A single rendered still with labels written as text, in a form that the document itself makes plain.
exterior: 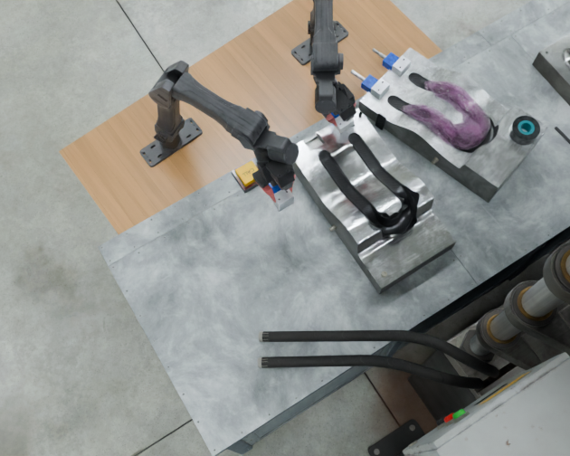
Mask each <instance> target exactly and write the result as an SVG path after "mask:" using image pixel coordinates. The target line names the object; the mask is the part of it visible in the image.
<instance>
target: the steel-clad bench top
mask: <svg viewBox="0 0 570 456"><path fill-rule="evenodd" d="M568 34H570V0H532V1H530V2H528V3H527V4H525V5H522V6H521V7H519V8H518V9H516V10H515V11H513V12H511V13H509V14H507V15H505V16H503V17H501V18H500V19H498V20H497V21H495V22H494V23H492V24H489V25H488V26H486V27H484V28H482V29H481V30H479V31H477V32H476V33H474V34H472V35H470V36H468V37H467V38H465V39H463V40H461V41H460V42H458V43H455V44H454V45H453V46H451V47H449V48H447V49H446V50H444V51H442V52H440V53H438V54H436V55H434V56H433V57H432V58H430V59H428V60H429V61H431V62H433V63H434V64H436V65H438V66H440V67H442V68H444V69H447V70H451V71H457V72H460V73H463V74H465V75H467V76H468V77H470V78H471V79H472V80H474V81H475V82H476V83H478V84H479V85H480V86H481V88H482V89H484V90H485V91H486V92H487V93H488V94H489V95H490V96H491V97H492V98H493V99H494V100H496V101H497V102H498V103H500V104H501V105H503V106H504V107H506V108H507V109H511V108H512V107H513V106H515V105H517V106H518V107H520V108H521V109H523V110H524V111H525V112H527V113H528V114H530V115H531V116H533V117H534V118H536V119H538V120H539V121H541V122H542V123H544V124H545V125H547V126H548V129H547V130H546V132H545V133H544V135H543V136H542V138H541V139H540V140H539V141H538V142H537V144H536V145H535V147H534V148H533V149H532V150H531V152H530V153H529V154H528V155H527V157H526V158H525V159H524V160H523V161H522V163H521V164H520V165H519V166H518V168H517V169H516V170H515V171H514V173H513V174H512V175H511V176H510V178H509V179H508V180H507V181H506V183H505V184H504V185H503V186H502V187H501V188H500V189H499V190H498V192H497V193H496V194H495V195H494V196H493V198H492V199H491V200H490V201H489V203H487V202H486V201H485V200H483V199H482V198H480V197H479V196H478V195H476V194H474V193H473V192H472V191H471V190H470V189H468V188H467V187H466V186H464V185H462V184H461V183H460V182H458V181H457V180H455V179H454V178H453V177H451V176H449V175H448V174H447V173H445V172H444V171H442V170H441V169H440V168H439V167H437V166H436V165H433V164H432V162H430V161H429V160H428V159H426V158H425V157H423V156H422V155H420V154H419V153H418V152H416V151H415V150H413V149H412V148H411V147H409V146H407V145H406V144H405V143H404V142H403V141H401V140H400V139H399V138H397V137H395V136H394V135H393V134H391V133H390V132H388V131H387V130H386V129H384V128H383V130H381V129H380V128H378V127H377V126H375V122H374V121H373V120H371V119H370V118H368V117H367V116H366V115H365V114H364V115H365V117H366V118H367V120H368V121H369V122H370V124H371V125H372V126H373V127H374V129H375V131H376V132H377V134H378V135H379V136H380V138H381V139H382V140H383V141H384V142H385V144H386V145H387V147H388V148H389V149H390V151H391V152H392V153H393V155H394V156H395V157H396V159H397V160H398V161H399V162H400V163H401V164H402V165H403V166H405V167H406V168H407V169H408V170H410V171H411V172H412V173H413V174H415V175H416V176H417V177H418V178H419V179H421V180H422V181H423V183H424V184H425V185H426V186H427V188H428V189H429V190H430V192H431V193H432V195H433V196H434V200H433V204H432V209H433V211H434V213H435V214H436V216H437V217H438V218H439V219H440V221H441V222H442V224H443V225H444V226H445V228H446V229H447V230H448V232H449V233H450V234H451V236H452V237H453V238H454V240H455V241H456V243H455V244H454V246H453V247H452V249H450V250H449V251H447V252H446V253H444V254H443V255H441V256H440V257H438V258H437V259H435V260H433V261H431V262H430V263H428V264H426V265H425V266H423V267H422V268H421V269H419V270H418V271H416V272H414V273H413V274H411V275H409V276H408V277H406V278H405V279H403V280H401V281H399V282H398V283H396V284H395V285H394V286H392V287H391V288H389V289H388V290H385V291H384V292H382V293H381V294H378V292H377V291H376V289H375V287H374V286H373V285H372V283H371V282H370V280H369V279H368V278H367V276H366V275H365V274H364V272H363V271H362V269H361V268H360V266H359V265H358V264H357V262H356V260H355V259H354V257H353V256H352V255H351V253H350V252H349V250H348V249H347V247H346V246H345V244H344V243H343V242H342V241H341V239H340V238H339V237H338V235H337V233H336V232H335V230H333V231H330V230H329V228H330V227H331V225H330V223H329V222H328V220H327V218H326V217H325V216H324V214H323V213H322V212H321V211H320V209H319V208H318V206H317V205H316V203H315V202H314V200H313V199H312V198H311V196H310V195H309V193H308V191H307V190H306V189H305V187H304V186H303V184H302V183H301V182H300V181H299V179H298V178H297V176H296V177H295V181H294V183H293V187H292V194H293V195H294V204H292V205H290V206H288V207H287V208H285V209H283V210H282V211H280V212H279V210H278V209H277V207H276V206H275V204H274V203H273V202H272V199H271V197H270V196H269V195H267V194H266V193H265V192H264V191H263V190H262V189H261V188H260V186H259V185H258V186H256V187H255V188H253V189H252V190H251V191H249V192H247V193H244V192H243V190H242V189H241V187H240V186H239V184H238V183H237V181H236V180H235V178H234V177H233V175H232V171H231V172H229V173H227V174H225V175H223V176H221V177H219V178H217V179H216V180H214V181H213V182H211V183H210V184H208V185H205V186H204V187H202V188H200V189H198V190H197V191H195V192H193V193H192V194H190V195H188V196H186V197H184V198H183V199H181V200H179V201H177V202H176V203H174V204H171V205H170V206H168V207H167V208H165V209H163V210H162V211H160V212H158V213H156V214H154V215H152V216H150V217H149V218H147V219H146V220H144V221H143V222H141V223H138V224H136V225H135V226H133V227H131V228H129V229H128V230H126V231H125V232H123V233H121V234H119V235H117V236H116V237H114V238H112V239H110V240H108V241H107V242H105V243H103V244H102V245H100V246H98V248H99V250H100V253H101V254H102V256H103V258H104V260H105V262H106V263H107V264H108V266H109V269H110V270H111V272H112V274H113V276H114V278H115V280H116V281H117V283H118V285H119V287H120V288H121V290H122V292H123V294H124V296H125V298H126V299H127V301H128V304H129V306H130V307H131V308H132V310H133V312H134V314H135V316H136V317H137V319H138V322H139V324H140V325H141V327H142V328H143V330H144V332H145V334H146V335H147V338H148V340H149V342H150V343H151V345H152V347H153V348H154V350H155V352H156V353H157V356H158V358H159V360H160V361H161V363H162V365H163V367H164V368H165V370H166V372H167V374H168V376H169V378H170V379H171V381H172V383H173V385H174V387H175V389H176V390H177V392H178V394H179V396H180V397H181V399H182V401H183V403H184V405H185V407H186V409H187V411H188V412H189V414H190V415H191V417H192V419H193V421H194V423H195V425H196V427H197V429H198V431H199V432H200V433H201V435H202V437H203V439H204V442H205V443H206V445H207V447H208V449H209V451H210V452H211V453H212V455H213V456H215V455H216V454H218V453H219V452H221V451H223V450H224V449H226V448H228V447H229V446H231V445H232V444H234V443H235V442H237V441H239V440H240V439H241V438H243V437H244V436H246V435H247V434H249V433H250V432H252V431H254V430H255V429H257V428H259V427H260V426H262V425H263V424H265V423H266V422H268V421H269V420H271V419H272V418H274V417H275V416H277V415H278V414H280V413H282V412H283V411H285V410H287V409H288V408H290V407H291V406H292V405H294V404H295V403H297V402H299V401H300V400H302V399H303V398H305V397H306V396H308V395H309V394H311V393H313V392H315V391H316V390H318V389H319V388H320V387H321V386H323V385H325V384H326V383H328V382H330V381H331V380H333V379H334V378H336V377H337V376H339V375H341V374H343V373H344V372H346V371H347V370H348V369H349V368H351V367H352V366H319V367H276V368H259V367H258V357H271V356H344V355H372V354H374V352H376V351H377V350H379V349H380V348H382V347H384V346H386V345H387V344H389V343H390V342H392V341H349V342H260V341H259V332H260V331H332V330H406V331H408V330H410V329H411V328H414V327H415V326H417V325H418V324H420V323H421V322H423V321H424V320H426V319H427V318H429V317H430V316H432V315H433V314H435V313H436V312H438V311H439V310H441V309H443V308H445V307H446V306H448V305H449V304H451V303H452V302H453V301H454V300H456V299H458V298H460V297H461V296H463V295H464V294H466V293H467V292H469V291H471V290H473V289H474V288H476V287H477V286H479V285H480V284H481V283H482V282H484V281H486V280H488V279H489V278H491V277H492V276H494V275H495V274H497V273H498V272H500V271H502V270H504V269H505V268H507V267H508V266H509V265H510V264H512V263H514V262H515V261H517V260H519V259H520V258H522V257H523V256H525V255H526V254H528V253H530V252H532V251H533V250H535V249H536V248H537V247H538V246H540V245H542V244H543V243H545V242H547V241H548V240H550V239H551V238H553V237H554V236H556V235H558V234H559V233H561V232H562V231H563V230H565V229H566V228H568V227H569V226H570V144H569V143H568V142H567V141H566V140H565V139H564V138H563V137H562V136H561V135H560V134H559V133H558V132H557V131H556V130H555V127H558V128H559V129H560V130H561V131H562V132H563V133H564V134H565V135H566V136H567V137H568V138H569V139H570V106H569V105H568V104H567V103H566V101H565V100H564V99H563V98H562V97H561V96H560V95H559V94H558V92H557V91H556V90H555V89H554V88H553V87H552V86H551V85H550V84H549V82H548V81H547V80H546V79H545V78H544V77H543V76H542V75H541V74H540V72H539V71H538V70H537V69H536V68H535V67H534V66H533V65H532V63H533V62H534V60H535V59H536V57H537V55H538V53H539V52H540V51H542V50H543V49H545V48H546V47H547V46H549V45H551V44H553V43H555V42H557V41H558V40H560V39H562V38H564V37H565V36H567V35H568ZM221 201H222V202H221ZM159 236H160V237H159Z"/></svg>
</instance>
